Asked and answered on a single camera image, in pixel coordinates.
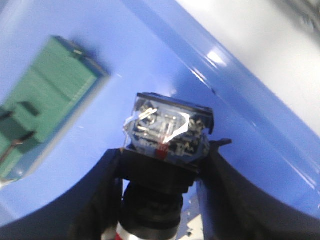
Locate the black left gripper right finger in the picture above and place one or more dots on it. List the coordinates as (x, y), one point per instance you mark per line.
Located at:
(233, 208)

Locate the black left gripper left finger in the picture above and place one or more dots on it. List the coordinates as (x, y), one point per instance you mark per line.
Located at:
(82, 213)

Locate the red emergency stop button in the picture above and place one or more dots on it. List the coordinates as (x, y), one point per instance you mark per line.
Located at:
(166, 141)

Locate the green terminal block module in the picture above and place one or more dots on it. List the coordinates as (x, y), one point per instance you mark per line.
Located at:
(60, 76)

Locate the blue plastic tray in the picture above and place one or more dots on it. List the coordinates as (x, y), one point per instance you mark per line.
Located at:
(151, 46)

